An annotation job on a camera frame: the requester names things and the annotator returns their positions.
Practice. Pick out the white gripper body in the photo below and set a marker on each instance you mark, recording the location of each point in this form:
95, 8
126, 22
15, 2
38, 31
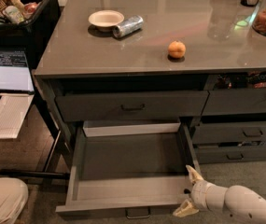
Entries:
200, 193

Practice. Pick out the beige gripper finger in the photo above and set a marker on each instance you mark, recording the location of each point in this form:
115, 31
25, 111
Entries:
194, 176
187, 208

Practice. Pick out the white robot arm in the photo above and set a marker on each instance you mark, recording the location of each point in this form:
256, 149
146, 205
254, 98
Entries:
236, 202

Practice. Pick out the snack bags in drawer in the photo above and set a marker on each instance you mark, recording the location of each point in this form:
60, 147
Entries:
252, 80

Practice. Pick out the orange fruit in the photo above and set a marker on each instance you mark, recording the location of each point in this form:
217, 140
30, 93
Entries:
176, 50

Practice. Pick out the black metal stand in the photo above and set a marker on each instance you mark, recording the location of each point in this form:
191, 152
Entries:
49, 159

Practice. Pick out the silver blue drink can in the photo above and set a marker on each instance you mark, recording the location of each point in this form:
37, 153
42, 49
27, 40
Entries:
128, 26

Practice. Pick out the white paper bowl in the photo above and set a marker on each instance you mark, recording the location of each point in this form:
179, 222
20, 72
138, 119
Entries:
105, 20

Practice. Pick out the beige trouser knee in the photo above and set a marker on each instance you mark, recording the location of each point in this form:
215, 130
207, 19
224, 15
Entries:
13, 197

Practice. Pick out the white paper sheet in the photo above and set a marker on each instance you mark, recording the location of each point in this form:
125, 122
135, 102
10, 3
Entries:
13, 110

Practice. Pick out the open laptop computer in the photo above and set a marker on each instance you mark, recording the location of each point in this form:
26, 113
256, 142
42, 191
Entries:
15, 75

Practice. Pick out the black bin with snacks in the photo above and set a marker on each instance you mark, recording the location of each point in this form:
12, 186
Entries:
33, 35

